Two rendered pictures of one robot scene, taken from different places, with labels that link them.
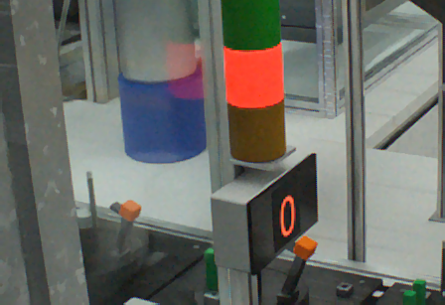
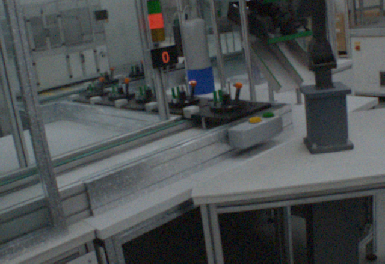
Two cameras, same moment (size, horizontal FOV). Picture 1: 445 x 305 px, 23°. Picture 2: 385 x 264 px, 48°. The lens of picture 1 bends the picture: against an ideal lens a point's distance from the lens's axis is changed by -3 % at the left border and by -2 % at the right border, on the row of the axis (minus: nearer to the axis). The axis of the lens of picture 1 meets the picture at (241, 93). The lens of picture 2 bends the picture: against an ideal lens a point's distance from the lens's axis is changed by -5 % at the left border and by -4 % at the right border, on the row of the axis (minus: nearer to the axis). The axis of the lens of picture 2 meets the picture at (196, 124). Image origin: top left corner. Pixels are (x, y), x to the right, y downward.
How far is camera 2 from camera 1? 0.94 m
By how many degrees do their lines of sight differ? 18
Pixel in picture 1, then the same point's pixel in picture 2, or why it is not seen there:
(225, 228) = (147, 58)
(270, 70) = (157, 19)
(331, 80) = (257, 72)
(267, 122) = (157, 32)
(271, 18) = (156, 6)
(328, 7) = not seen: hidden behind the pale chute
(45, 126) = not seen: outside the picture
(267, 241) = (157, 61)
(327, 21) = not seen: hidden behind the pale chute
